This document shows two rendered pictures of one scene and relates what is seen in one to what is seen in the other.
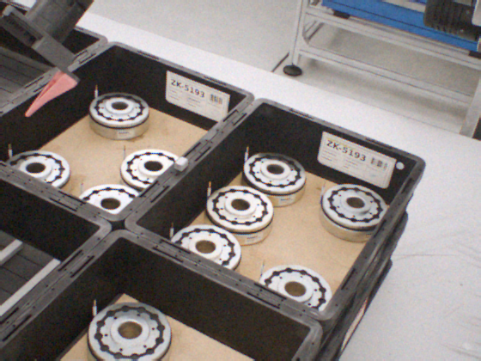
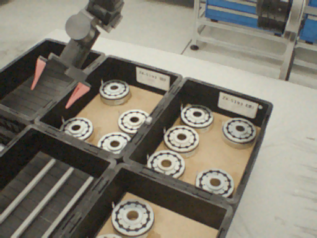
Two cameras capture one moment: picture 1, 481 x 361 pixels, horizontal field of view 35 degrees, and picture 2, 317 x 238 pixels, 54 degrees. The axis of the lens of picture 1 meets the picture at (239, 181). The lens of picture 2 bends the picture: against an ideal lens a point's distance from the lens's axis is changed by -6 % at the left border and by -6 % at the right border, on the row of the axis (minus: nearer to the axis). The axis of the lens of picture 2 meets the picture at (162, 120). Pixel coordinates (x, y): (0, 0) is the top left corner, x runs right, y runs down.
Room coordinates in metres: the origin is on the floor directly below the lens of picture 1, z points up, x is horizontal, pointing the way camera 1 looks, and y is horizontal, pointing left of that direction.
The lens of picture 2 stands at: (0.21, 0.03, 1.56)
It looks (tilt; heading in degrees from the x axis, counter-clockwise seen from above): 43 degrees down; 2
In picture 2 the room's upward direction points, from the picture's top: 1 degrees clockwise
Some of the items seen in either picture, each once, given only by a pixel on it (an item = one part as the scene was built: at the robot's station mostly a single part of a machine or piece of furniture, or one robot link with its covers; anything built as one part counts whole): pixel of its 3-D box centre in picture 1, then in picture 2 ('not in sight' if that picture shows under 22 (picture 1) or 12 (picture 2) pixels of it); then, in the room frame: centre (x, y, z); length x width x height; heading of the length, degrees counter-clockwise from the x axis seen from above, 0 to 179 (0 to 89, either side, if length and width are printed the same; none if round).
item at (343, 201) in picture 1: (355, 203); (239, 128); (0.92, -0.18, 0.86); 0.05 x 0.05 x 0.01
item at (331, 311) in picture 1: (286, 196); (205, 132); (0.85, -0.07, 0.92); 0.40 x 0.30 x 0.02; 156
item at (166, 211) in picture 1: (281, 223); (204, 144); (0.85, -0.07, 0.87); 0.40 x 0.30 x 0.11; 156
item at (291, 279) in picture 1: (295, 290); (215, 182); (0.72, -0.09, 0.86); 0.05 x 0.05 x 0.01
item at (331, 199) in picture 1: (354, 205); (239, 129); (0.92, -0.18, 0.86); 0.10 x 0.10 x 0.01
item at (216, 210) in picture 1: (240, 208); (181, 138); (0.88, -0.01, 0.86); 0.10 x 0.10 x 0.01
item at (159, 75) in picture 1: (114, 149); (114, 112); (0.97, 0.20, 0.87); 0.40 x 0.30 x 0.11; 156
